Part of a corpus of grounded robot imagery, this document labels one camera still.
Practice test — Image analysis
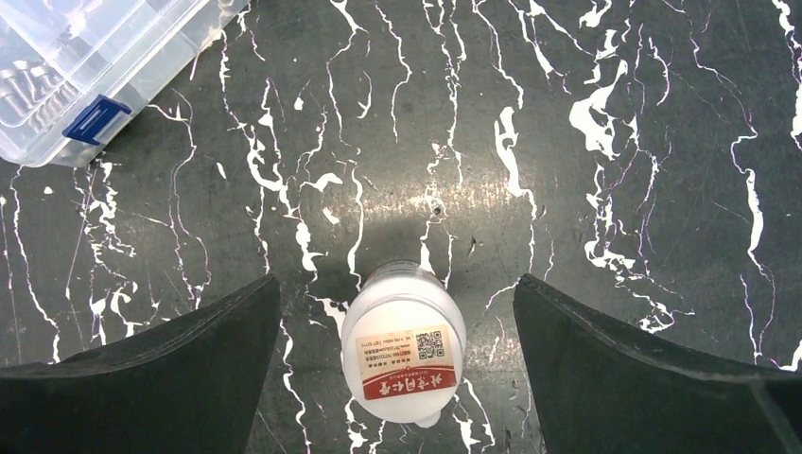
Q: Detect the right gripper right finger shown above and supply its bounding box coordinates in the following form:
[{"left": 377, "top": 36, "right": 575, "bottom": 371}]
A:
[{"left": 513, "top": 274, "right": 801, "bottom": 453}]

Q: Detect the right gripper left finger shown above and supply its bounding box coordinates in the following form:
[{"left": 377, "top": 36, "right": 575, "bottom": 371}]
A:
[{"left": 1, "top": 275, "right": 281, "bottom": 453}]

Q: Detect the white pill bottle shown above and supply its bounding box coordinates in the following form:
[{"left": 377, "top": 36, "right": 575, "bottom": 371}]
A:
[{"left": 340, "top": 261, "right": 467, "bottom": 428}]

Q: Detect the clear plastic compartment box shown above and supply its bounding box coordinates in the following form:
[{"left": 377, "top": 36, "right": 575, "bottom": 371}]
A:
[{"left": 1, "top": 0, "right": 244, "bottom": 167}]

